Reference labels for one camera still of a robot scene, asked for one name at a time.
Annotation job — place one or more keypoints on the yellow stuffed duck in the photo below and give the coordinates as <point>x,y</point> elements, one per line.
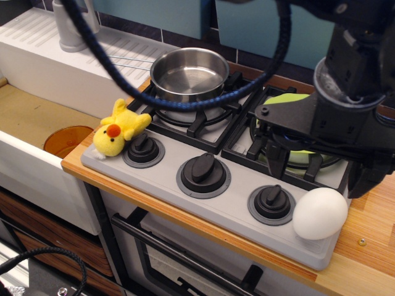
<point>117,129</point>

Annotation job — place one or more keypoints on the white egg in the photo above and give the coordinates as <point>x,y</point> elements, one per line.
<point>319,214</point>

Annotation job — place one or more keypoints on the toy oven door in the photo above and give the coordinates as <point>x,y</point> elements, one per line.
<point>229,211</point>

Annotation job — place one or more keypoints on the stainless steel pot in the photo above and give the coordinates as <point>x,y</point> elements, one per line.
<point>184,75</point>

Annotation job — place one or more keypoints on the grey toy faucet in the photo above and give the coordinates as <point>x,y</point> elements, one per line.
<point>70,39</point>

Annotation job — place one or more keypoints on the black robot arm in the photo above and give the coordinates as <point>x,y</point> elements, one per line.
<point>372,16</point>

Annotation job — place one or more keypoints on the black oven door handle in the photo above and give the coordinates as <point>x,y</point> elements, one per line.
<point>131,226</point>

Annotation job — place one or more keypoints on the green plate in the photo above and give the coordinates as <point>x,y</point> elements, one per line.
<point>288,119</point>

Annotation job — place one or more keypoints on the orange plastic cup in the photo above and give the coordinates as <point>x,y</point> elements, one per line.
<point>63,141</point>

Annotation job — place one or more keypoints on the black left stove knob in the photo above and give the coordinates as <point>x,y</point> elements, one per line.
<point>143,152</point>

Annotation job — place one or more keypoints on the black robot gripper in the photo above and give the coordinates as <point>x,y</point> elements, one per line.
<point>351,82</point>

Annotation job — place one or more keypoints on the black right burner grate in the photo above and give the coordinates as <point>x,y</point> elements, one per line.
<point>304,169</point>

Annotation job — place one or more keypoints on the white toy sink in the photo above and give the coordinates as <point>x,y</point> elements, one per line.
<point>45,89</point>

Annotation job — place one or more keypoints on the wooden drawer cabinet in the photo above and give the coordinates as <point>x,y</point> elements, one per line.
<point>31,227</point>

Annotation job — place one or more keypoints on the black burner grate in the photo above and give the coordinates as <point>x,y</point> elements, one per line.
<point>197,120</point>
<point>304,169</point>

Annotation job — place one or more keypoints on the grey toy stove top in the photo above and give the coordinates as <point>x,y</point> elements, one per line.
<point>161,178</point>

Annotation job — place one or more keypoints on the black middle stove knob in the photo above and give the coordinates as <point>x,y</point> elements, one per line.
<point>203,177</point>

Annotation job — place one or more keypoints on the black left burner grate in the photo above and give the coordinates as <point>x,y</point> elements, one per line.
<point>197,120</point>

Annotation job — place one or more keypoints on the black stove knob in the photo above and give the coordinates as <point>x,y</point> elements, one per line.
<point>143,152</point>
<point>203,177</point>
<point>271,205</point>

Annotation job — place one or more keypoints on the black right stove knob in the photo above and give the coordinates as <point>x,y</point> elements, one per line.
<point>271,205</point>

